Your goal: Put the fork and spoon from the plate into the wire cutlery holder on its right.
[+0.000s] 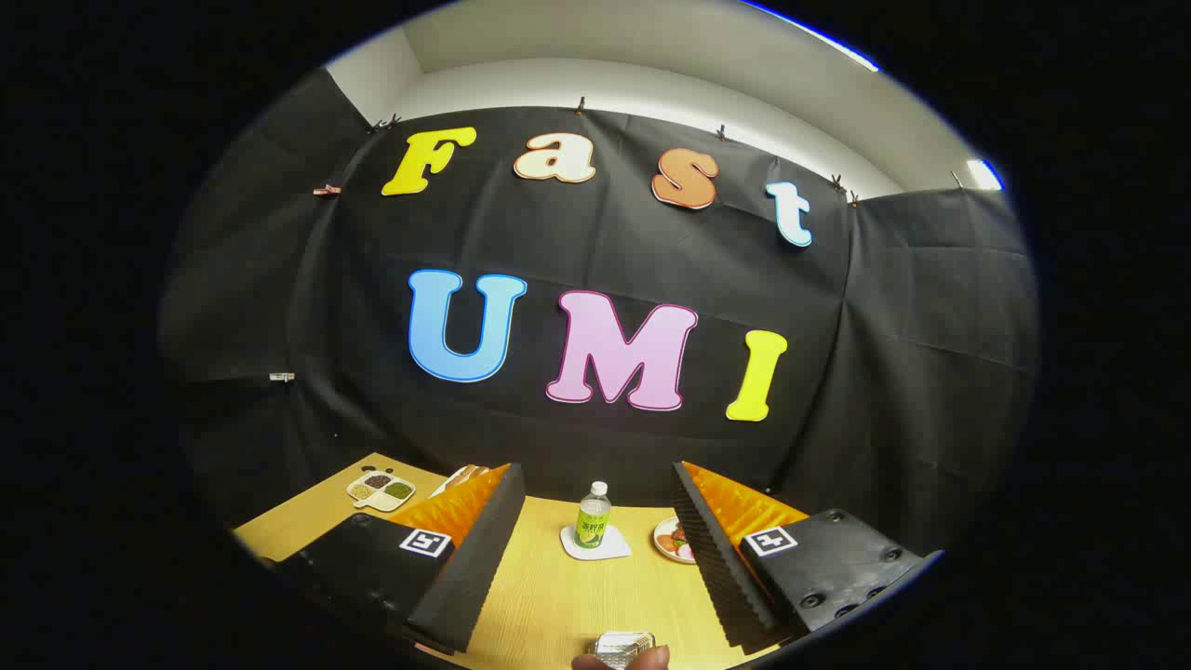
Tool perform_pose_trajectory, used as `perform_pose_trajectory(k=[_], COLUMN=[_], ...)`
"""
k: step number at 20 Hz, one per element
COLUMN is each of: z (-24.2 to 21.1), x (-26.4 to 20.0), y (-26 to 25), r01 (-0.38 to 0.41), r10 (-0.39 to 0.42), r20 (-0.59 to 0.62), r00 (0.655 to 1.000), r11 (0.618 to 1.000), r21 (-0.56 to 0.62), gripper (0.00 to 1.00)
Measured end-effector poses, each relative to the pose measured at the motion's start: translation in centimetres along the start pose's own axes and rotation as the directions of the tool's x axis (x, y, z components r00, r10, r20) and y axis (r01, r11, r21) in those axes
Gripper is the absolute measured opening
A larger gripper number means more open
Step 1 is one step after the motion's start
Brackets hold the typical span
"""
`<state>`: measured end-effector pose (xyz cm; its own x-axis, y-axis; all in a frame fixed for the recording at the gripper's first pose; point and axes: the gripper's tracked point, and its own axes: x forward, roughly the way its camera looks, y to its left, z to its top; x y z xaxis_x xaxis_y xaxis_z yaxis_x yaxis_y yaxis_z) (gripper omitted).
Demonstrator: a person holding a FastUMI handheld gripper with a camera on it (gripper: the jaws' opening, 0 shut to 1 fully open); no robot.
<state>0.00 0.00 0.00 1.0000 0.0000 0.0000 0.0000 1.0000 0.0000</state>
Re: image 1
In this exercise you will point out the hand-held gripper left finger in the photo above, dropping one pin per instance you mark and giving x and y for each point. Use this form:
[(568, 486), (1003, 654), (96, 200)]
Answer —
[(470, 577)]

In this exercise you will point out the ceiling light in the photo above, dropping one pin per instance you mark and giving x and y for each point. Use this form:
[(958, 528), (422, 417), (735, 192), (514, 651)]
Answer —
[(983, 175)]

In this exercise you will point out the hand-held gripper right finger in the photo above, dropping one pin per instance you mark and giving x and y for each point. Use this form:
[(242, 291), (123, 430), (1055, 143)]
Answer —
[(716, 568)]

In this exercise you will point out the metal cutlery drainer basket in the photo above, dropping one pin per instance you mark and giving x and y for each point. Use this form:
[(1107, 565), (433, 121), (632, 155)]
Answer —
[(622, 644)]

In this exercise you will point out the white divided seasoning dish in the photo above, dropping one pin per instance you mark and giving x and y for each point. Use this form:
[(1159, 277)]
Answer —
[(380, 490)]

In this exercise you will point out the white coaster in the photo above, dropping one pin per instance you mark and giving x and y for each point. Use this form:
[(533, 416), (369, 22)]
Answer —
[(614, 549)]

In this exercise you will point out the green label drink bottle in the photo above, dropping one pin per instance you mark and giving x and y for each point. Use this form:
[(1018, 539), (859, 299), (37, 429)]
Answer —
[(593, 521)]

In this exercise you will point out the white plate of food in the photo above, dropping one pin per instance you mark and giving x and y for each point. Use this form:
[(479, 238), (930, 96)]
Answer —
[(670, 540)]

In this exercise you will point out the white toaster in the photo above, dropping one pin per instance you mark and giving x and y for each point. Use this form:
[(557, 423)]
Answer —
[(453, 480)]

